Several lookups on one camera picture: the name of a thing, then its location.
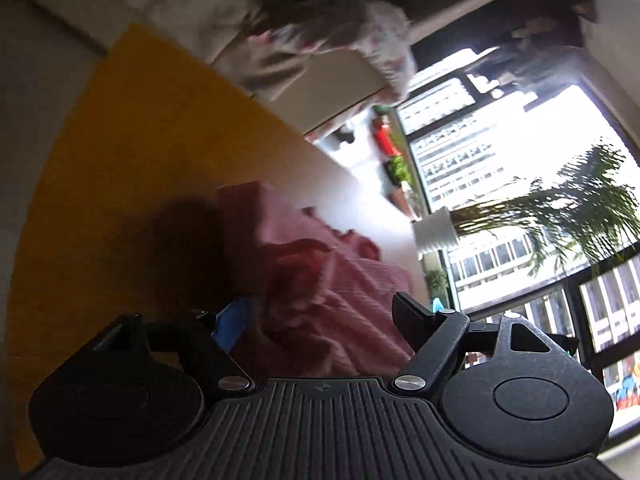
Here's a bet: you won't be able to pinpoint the pink knit sweater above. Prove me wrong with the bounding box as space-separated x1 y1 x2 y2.
217 182 413 378

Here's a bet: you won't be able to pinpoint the beige sofa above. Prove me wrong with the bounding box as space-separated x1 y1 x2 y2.
34 0 386 133

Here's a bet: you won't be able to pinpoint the floral blanket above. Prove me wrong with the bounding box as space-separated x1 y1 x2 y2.
250 0 416 104

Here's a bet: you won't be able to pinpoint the hanging laundry clothes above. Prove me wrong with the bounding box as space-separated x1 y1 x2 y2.
473 0 598 96

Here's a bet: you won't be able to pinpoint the potted palm plant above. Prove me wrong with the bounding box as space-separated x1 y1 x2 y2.
412 143 639 274

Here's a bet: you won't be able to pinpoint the green leafy vegetables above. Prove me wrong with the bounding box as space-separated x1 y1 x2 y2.
384 155 413 188

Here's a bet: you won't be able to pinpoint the red basin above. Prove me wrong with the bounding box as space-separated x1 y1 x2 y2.
373 125 401 158

